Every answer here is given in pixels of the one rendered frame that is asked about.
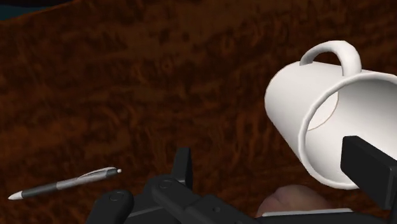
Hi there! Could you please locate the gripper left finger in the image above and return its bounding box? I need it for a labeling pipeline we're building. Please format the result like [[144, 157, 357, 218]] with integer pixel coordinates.
[[86, 147, 259, 224]]

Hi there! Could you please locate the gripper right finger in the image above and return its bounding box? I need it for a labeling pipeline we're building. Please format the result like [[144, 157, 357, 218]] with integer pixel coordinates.
[[340, 135, 397, 224]]

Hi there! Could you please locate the tan rounded object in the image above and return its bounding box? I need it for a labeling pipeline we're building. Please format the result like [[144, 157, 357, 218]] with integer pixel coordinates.
[[256, 185, 333, 218]]

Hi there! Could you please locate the white mug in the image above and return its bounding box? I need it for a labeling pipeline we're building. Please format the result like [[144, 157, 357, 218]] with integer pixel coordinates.
[[263, 40, 397, 190]]

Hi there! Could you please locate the grey and white pen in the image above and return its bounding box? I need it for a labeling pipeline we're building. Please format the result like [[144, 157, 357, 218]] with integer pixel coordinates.
[[7, 167, 122, 201]]

